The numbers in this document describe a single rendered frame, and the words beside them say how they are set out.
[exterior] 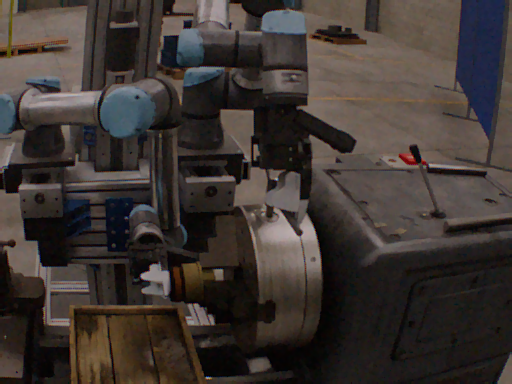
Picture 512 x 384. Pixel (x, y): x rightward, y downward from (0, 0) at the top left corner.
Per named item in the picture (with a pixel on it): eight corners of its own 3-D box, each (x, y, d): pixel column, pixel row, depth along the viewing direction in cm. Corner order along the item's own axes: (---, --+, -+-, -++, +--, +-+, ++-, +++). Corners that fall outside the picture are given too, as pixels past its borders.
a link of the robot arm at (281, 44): (301, 19, 101) (310, 9, 93) (304, 76, 102) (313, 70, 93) (258, 18, 100) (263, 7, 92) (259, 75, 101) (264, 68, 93)
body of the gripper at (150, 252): (132, 288, 122) (128, 260, 133) (170, 287, 125) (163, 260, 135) (130, 257, 119) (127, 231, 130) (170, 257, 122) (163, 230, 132)
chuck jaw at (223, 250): (248, 268, 127) (243, 213, 130) (254, 264, 122) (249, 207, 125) (197, 270, 124) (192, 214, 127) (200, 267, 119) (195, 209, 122)
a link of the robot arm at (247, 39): (236, 35, 111) (240, 24, 100) (294, 39, 112) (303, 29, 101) (234, 73, 111) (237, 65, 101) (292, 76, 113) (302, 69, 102)
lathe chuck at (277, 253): (254, 291, 146) (270, 176, 131) (289, 376, 119) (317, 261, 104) (218, 293, 143) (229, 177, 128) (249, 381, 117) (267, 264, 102)
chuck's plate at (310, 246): (268, 290, 147) (286, 176, 132) (305, 374, 120) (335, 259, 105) (255, 291, 146) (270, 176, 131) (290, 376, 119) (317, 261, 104)
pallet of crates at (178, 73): (224, 64, 892) (229, 17, 861) (252, 74, 831) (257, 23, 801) (153, 69, 830) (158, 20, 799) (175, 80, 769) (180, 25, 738)
